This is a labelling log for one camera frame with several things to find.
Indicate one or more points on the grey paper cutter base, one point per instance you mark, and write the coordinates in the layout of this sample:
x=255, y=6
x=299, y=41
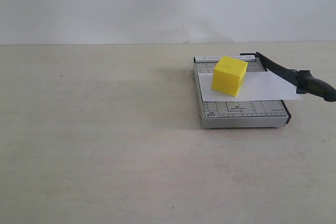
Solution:
x=215, y=114

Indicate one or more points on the black cutter blade arm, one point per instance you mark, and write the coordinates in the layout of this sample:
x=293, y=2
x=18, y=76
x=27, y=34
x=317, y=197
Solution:
x=304, y=81

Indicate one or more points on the yellow foam cube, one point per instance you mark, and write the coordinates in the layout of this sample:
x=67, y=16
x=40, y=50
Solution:
x=229, y=75

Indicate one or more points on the white paper sheet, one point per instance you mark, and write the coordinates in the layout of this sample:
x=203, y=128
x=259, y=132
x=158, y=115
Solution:
x=257, y=86

